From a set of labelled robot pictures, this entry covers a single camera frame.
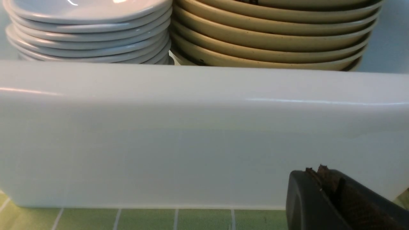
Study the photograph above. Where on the large white plastic bin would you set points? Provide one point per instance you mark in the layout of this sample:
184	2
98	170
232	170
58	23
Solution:
76	135

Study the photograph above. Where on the stack of tan noodle bowls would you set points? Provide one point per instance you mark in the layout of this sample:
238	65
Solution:
291	34

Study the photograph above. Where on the green checkered tablecloth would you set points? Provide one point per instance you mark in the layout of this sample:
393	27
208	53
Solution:
15	218

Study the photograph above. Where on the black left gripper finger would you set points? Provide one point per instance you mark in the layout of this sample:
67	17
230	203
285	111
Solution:
327	199

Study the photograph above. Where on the stack of white plates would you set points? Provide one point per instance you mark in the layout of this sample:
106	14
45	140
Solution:
91	31

